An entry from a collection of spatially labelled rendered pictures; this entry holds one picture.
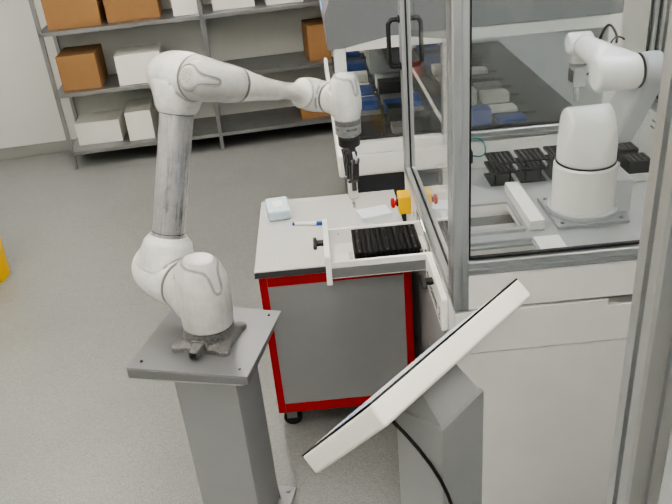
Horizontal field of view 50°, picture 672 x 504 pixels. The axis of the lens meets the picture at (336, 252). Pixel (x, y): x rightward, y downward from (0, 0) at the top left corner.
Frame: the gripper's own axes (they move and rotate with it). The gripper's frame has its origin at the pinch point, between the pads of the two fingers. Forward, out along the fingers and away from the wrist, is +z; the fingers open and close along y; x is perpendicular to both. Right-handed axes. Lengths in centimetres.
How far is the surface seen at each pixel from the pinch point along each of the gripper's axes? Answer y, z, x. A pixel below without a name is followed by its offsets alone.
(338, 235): 6.4, 13.6, -8.7
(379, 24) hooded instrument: -53, -44, 33
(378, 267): 32.9, 14.3, -3.8
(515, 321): 82, 11, 17
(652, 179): 181, -77, -31
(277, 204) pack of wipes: -44, 20, -19
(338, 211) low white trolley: -34.9, 24.5, 4.0
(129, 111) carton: -373, 61, -66
